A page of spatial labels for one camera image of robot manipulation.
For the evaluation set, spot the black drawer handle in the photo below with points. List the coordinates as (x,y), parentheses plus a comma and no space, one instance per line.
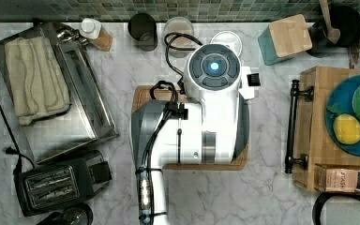
(295,93)

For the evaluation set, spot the cream folded towel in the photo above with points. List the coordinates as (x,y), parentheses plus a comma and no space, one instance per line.
(37,83)

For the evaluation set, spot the black utensil pot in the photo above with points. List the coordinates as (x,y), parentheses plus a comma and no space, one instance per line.
(343,18)

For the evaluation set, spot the brown tea box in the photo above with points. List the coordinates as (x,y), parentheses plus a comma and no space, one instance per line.
(337,180)

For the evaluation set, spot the blue round plate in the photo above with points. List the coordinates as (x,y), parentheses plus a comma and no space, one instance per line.
(340,102)

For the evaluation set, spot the wooden drawer cabinet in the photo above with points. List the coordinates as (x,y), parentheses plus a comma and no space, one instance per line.
(311,136)

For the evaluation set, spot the chrome faucet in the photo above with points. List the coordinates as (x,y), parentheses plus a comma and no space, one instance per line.
(67,34)

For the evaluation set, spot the wooden spoon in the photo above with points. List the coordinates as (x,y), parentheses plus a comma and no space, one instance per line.
(333,34)

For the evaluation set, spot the dark empty cup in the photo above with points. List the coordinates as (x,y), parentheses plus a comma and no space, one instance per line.
(143,29)

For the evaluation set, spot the wooden cutting board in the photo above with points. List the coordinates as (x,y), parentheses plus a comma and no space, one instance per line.
(239,157)

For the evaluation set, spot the yellow toy lemon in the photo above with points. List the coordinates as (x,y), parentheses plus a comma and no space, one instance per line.
(347,129)

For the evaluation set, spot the black toaster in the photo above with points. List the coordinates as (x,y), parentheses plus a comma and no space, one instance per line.
(63,183)

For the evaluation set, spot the glass jar with beige contents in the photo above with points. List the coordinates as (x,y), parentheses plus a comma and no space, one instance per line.
(179,25)

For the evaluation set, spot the teal canister wooden lid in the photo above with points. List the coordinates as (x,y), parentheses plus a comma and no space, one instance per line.
(284,39)

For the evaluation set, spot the white cap soap bottle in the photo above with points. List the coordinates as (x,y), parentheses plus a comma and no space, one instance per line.
(95,33)

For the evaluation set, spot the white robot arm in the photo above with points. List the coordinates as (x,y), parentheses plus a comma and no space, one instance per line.
(211,127)

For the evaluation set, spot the dark metal cup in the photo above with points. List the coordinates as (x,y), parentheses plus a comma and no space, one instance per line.
(78,214)

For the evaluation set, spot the white lidded round tin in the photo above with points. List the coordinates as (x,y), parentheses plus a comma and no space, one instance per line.
(230,40)

